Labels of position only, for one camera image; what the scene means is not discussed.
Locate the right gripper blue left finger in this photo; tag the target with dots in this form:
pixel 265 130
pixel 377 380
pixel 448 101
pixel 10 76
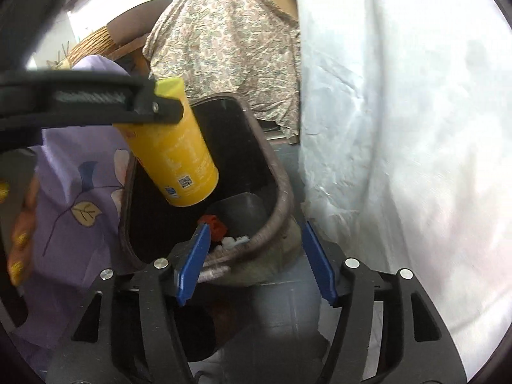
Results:
pixel 165 285

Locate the dark brown trash bin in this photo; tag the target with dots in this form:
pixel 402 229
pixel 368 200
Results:
pixel 253 199

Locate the white tissue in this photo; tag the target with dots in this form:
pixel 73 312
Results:
pixel 230 243

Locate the hand with yellow nails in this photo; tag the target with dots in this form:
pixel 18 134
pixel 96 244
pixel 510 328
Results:
pixel 22 239

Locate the yellow cylindrical can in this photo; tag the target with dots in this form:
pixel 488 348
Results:
pixel 174 156

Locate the purple floral tablecloth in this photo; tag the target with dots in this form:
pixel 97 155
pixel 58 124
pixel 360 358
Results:
pixel 81 173

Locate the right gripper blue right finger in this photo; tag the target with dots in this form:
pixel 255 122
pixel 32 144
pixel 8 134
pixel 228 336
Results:
pixel 348 284

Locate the red knitted foam net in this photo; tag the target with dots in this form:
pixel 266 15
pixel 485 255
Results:
pixel 217 228

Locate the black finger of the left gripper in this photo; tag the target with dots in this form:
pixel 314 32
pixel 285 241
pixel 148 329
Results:
pixel 45 99

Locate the woven wicker basket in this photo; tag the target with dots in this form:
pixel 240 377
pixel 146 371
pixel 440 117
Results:
pixel 99 42

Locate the paisley patterned cloth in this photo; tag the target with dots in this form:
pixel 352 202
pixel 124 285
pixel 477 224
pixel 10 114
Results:
pixel 245 47

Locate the white plastic sheet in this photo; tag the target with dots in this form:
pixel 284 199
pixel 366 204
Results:
pixel 406 150

